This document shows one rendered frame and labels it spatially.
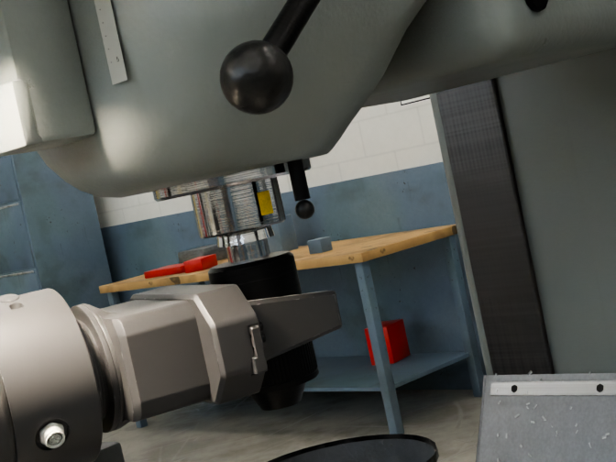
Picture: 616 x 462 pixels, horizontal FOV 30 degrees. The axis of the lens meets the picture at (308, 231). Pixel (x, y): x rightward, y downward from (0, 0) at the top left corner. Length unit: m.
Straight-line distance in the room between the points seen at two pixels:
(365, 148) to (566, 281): 5.36
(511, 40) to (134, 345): 0.25
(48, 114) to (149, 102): 0.05
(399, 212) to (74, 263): 2.68
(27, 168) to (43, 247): 0.54
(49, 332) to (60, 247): 7.39
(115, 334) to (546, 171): 0.48
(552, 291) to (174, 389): 0.47
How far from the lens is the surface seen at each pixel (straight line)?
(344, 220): 6.46
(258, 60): 0.46
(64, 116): 0.54
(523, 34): 0.63
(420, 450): 2.79
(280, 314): 0.59
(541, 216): 0.94
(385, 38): 0.59
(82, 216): 8.05
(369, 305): 5.35
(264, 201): 0.60
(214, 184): 0.57
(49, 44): 0.54
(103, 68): 0.54
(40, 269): 7.84
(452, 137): 0.98
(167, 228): 7.69
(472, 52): 0.63
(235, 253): 0.61
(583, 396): 0.95
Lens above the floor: 1.30
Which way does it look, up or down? 3 degrees down
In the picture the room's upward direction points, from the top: 12 degrees counter-clockwise
